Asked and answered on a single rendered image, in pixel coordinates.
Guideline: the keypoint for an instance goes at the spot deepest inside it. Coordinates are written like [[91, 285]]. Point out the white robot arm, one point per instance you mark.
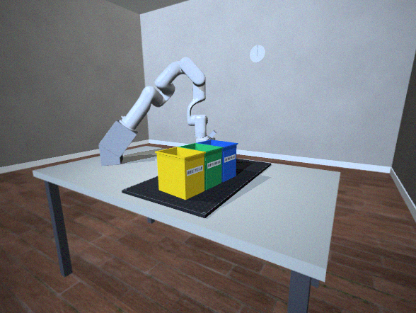
[[164, 83]]

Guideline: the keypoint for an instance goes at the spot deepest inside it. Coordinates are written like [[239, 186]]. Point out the blue open bin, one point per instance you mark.
[[228, 167]]

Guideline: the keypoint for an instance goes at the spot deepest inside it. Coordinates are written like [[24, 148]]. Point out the green bin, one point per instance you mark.
[[212, 163]]

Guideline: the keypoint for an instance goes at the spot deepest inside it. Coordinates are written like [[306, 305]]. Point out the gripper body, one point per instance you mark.
[[201, 139]]

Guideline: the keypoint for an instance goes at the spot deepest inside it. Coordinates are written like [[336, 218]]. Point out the yellow recycle bin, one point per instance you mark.
[[181, 172]]

